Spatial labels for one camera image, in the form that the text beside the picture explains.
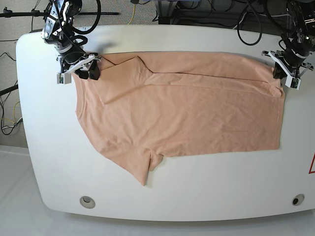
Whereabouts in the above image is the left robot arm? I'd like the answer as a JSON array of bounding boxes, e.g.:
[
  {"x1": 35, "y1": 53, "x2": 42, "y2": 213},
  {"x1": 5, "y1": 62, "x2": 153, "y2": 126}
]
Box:
[{"x1": 259, "y1": 0, "x2": 315, "y2": 79}]

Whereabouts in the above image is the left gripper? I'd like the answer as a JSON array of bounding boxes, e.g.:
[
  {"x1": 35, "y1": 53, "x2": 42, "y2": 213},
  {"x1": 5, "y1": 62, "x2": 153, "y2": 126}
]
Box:
[{"x1": 262, "y1": 44, "x2": 314, "y2": 80}]

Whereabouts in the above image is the right black table grommet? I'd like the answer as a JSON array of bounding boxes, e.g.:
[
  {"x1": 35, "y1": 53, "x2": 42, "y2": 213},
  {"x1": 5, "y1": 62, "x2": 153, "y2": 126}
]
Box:
[{"x1": 292, "y1": 194, "x2": 305, "y2": 206}]

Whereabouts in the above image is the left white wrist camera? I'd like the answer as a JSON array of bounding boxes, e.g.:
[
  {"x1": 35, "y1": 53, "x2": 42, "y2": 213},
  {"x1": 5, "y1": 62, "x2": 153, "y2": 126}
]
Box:
[{"x1": 285, "y1": 75, "x2": 301, "y2": 90}]

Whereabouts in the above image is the peach pink T-shirt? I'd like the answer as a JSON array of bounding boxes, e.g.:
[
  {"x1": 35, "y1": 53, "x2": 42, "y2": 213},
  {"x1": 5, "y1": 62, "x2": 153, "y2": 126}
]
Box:
[{"x1": 73, "y1": 52, "x2": 285, "y2": 185}]

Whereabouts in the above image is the left grey table grommet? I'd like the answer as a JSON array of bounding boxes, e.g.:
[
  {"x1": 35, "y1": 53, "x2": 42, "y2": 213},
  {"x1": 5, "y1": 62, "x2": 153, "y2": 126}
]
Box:
[{"x1": 79, "y1": 196, "x2": 95, "y2": 209}]

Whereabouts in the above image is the red triangle sticker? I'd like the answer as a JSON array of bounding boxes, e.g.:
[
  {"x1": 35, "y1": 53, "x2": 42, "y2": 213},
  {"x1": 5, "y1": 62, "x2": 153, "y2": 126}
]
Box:
[{"x1": 309, "y1": 154, "x2": 315, "y2": 174}]

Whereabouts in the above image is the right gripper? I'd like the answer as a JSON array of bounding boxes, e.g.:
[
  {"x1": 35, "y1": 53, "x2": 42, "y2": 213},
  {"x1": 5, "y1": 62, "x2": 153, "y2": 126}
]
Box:
[{"x1": 58, "y1": 49, "x2": 101, "y2": 80}]

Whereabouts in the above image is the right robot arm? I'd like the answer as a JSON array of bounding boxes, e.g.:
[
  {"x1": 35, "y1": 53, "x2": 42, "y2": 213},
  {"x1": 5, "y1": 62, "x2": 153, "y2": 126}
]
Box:
[{"x1": 41, "y1": 0, "x2": 101, "y2": 84}]

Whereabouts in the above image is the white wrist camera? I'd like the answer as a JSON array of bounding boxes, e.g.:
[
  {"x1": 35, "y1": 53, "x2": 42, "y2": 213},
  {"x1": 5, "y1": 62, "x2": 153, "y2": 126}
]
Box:
[
  {"x1": 57, "y1": 73, "x2": 72, "y2": 85},
  {"x1": 285, "y1": 75, "x2": 301, "y2": 90}
]

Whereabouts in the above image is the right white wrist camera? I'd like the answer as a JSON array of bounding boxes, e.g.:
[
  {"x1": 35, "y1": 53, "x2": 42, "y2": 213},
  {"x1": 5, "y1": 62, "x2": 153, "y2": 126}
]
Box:
[{"x1": 57, "y1": 73, "x2": 72, "y2": 85}]

